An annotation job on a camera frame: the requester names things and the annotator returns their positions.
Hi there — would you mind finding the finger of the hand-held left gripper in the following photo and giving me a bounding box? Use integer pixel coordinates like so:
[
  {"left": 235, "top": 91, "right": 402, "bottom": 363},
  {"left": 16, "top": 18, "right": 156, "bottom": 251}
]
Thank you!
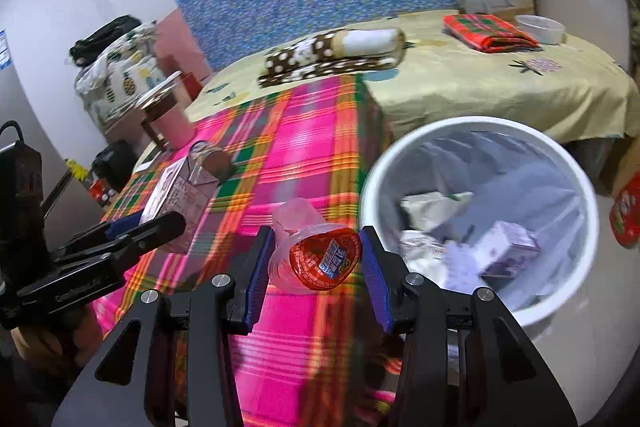
[
  {"left": 52, "top": 212, "right": 187, "bottom": 280},
  {"left": 57, "top": 214, "right": 142, "bottom": 260}
]

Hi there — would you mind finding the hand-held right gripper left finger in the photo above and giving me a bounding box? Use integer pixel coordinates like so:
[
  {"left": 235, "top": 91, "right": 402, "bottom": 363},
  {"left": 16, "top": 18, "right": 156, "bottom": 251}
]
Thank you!
[{"left": 52, "top": 226, "right": 276, "bottom": 427}]

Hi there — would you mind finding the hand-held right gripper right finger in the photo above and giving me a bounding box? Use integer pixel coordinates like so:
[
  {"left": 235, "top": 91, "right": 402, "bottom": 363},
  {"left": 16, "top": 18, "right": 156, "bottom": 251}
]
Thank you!
[{"left": 360, "top": 226, "right": 576, "bottom": 427}]

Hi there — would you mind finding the pink drink carton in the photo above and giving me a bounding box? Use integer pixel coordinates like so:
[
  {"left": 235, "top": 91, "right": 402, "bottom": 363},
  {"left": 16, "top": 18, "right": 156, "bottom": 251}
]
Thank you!
[{"left": 139, "top": 155, "right": 221, "bottom": 254}]

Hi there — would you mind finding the pink jelly cup red lid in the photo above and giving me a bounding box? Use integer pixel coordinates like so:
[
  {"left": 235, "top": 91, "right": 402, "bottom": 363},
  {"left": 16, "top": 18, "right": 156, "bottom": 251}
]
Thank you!
[{"left": 268, "top": 198, "right": 363, "bottom": 295}]

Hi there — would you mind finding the white round bin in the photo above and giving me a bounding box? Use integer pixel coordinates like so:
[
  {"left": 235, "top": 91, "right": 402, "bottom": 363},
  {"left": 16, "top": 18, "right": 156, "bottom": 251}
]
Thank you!
[{"left": 359, "top": 116, "right": 600, "bottom": 328}]

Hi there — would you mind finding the small red packet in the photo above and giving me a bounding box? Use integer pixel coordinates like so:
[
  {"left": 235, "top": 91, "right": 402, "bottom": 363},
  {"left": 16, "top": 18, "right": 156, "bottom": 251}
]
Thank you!
[{"left": 87, "top": 179, "right": 118, "bottom": 208}]

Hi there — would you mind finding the black appliance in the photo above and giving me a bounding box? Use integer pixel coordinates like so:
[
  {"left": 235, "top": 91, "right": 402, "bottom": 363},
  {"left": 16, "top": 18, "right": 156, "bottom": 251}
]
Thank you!
[{"left": 91, "top": 139, "right": 138, "bottom": 192}]

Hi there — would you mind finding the crumpled white wrapper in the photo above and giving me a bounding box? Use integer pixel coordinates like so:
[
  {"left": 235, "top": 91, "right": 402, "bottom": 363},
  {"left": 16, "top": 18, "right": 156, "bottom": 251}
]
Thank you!
[{"left": 399, "top": 191, "right": 475, "bottom": 233}]

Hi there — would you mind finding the pink cup with lid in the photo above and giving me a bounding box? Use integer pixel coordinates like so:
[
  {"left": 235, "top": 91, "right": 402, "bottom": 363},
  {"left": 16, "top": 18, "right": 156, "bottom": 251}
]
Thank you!
[{"left": 137, "top": 72, "right": 197, "bottom": 151}]

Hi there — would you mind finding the purple drink carton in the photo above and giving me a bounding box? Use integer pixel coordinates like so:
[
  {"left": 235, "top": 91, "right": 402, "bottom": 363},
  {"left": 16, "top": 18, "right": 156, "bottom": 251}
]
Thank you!
[{"left": 472, "top": 221, "right": 542, "bottom": 280}]

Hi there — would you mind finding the pineapple print cloth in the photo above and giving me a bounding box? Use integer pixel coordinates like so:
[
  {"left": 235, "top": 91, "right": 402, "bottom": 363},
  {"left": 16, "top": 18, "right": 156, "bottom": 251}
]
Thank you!
[{"left": 75, "top": 23, "right": 171, "bottom": 130}]

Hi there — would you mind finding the small red box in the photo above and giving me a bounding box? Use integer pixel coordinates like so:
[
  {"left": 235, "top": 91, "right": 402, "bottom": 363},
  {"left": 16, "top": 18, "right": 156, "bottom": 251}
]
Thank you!
[{"left": 181, "top": 74, "right": 205, "bottom": 102}]

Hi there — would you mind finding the pink plaid tablecloth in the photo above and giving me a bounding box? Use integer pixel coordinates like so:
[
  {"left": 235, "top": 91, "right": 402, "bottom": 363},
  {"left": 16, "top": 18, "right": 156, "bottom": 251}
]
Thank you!
[{"left": 92, "top": 74, "right": 401, "bottom": 427}]

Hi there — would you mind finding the black bag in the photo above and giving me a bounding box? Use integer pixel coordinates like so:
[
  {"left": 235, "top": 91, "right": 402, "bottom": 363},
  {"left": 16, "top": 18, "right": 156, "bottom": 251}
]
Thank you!
[{"left": 69, "top": 15, "right": 143, "bottom": 68}]

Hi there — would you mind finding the brown polka dot blanket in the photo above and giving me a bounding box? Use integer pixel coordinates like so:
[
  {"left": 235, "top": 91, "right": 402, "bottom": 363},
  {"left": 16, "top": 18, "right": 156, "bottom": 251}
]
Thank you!
[{"left": 257, "top": 27, "right": 407, "bottom": 88}]

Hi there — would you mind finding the yellow bedsheet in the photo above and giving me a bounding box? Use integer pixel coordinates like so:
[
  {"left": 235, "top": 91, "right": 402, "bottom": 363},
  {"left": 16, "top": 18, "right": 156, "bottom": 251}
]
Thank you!
[{"left": 185, "top": 9, "right": 640, "bottom": 142}]

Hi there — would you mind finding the red snack packet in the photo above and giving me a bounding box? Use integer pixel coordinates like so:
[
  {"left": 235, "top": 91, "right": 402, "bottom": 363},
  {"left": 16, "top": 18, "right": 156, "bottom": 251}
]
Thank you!
[{"left": 609, "top": 172, "right": 640, "bottom": 250}]

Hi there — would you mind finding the red plaid folded cloth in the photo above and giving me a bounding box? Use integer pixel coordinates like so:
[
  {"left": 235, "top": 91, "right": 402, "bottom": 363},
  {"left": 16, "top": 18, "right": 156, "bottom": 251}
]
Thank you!
[{"left": 444, "top": 13, "right": 541, "bottom": 54}]

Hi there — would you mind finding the white bowl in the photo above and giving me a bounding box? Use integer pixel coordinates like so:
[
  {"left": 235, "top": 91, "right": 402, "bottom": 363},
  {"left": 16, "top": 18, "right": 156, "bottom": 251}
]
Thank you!
[{"left": 515, "top": 14, "right": 567, "bottom": 45}]

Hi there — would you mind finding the black cable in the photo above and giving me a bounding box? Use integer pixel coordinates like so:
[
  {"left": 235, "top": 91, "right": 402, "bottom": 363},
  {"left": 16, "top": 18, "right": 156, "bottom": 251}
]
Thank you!
[{"left": 0, "top": 120, "right": 26, "bottom": 148}]

